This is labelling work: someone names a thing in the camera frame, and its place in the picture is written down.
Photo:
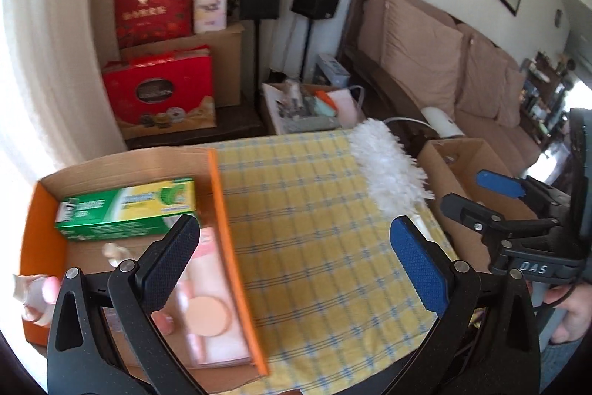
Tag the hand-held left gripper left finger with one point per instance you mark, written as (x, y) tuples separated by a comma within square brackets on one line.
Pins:
[(169, 261)]

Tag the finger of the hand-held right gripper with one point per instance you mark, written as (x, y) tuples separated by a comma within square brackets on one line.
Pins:
[(499, 183), (467, 212)]

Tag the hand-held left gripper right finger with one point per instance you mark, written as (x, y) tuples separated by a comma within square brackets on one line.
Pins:
[(421, 265)]

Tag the pink powder puff packet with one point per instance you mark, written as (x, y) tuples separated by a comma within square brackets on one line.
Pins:
[(217, 284)]

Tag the small glass spray bottle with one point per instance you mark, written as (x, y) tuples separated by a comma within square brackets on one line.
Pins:
[(114, 254)]

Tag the green yellow toothpaste box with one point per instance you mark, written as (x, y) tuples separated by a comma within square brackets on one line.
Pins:
[(120, 210)]

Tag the orange cardboard box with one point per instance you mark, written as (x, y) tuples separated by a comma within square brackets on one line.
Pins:
[(138, 166)]

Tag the clear bottle pink white cap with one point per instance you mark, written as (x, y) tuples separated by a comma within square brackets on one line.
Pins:
[(39, 298)]

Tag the person's right hand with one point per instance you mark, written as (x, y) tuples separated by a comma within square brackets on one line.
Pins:
[(578, 311)]

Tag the open brown cardboard box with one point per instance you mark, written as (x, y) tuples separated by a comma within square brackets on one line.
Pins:
[(458, 159)]

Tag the brown wooden sofa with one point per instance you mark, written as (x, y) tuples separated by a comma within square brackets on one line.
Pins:
[(485, 136)]

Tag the white cylindrical appliance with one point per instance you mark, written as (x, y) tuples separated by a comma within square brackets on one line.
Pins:
[(441, 122)]

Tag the white fluffy duster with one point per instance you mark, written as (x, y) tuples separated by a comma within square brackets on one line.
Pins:
[(388, 168)]

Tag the dark shelf with bottles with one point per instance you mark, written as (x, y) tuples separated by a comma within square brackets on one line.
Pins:
[(545, 99)]

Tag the medium brown sofa cushion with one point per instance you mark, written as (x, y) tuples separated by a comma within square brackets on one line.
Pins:
[(483, 75)]

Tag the yellow checked tablecloth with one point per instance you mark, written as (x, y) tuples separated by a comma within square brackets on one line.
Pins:
[(314, 237)]

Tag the person's grey knit clothing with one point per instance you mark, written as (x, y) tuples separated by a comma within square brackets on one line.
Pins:
[(559, 358)]

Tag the large brown sofa cushion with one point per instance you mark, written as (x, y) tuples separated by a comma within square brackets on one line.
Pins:
[(416, 52)]

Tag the white plastic bag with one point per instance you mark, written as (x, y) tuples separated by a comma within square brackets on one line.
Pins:
[(349, 106)]

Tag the red gift box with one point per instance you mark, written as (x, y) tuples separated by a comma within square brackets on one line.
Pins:
[(157, 94)]

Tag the blue white small box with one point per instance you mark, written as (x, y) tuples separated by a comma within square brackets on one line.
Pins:
[(333, 71)]

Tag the cardboard box of clutter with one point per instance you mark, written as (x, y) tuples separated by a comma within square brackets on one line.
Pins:
[(296, 112)]

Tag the white curtain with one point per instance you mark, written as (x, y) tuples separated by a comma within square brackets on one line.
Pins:
[(69, 75)]

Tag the black speaker stand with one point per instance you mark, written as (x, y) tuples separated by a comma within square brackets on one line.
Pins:
[(307, 48), (257, 62)]

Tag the red gift bag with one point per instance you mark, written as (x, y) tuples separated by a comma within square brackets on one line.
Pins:
[(155, 6)]

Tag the pink tissue pack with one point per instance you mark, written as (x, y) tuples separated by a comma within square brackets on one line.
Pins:
[(210, 6)]

